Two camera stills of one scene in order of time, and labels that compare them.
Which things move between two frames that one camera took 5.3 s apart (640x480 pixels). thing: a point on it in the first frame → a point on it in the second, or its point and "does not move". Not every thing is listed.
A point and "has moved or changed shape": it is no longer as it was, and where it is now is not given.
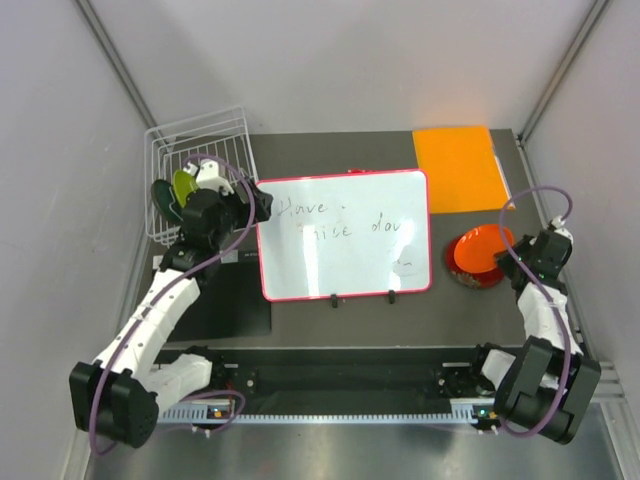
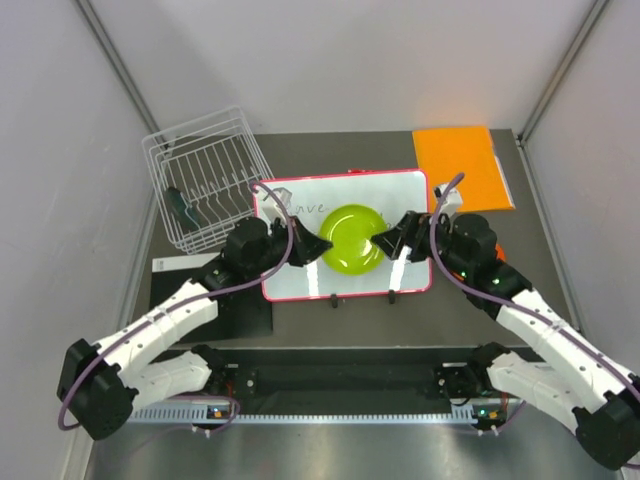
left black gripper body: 235,215 → 277,249
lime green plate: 184,184 → 350,228
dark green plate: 165,200 has moved or changed shape
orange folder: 463,169 does not move
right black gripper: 503,261 → 411,232
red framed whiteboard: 361,233 does not move
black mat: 232,299 does not move
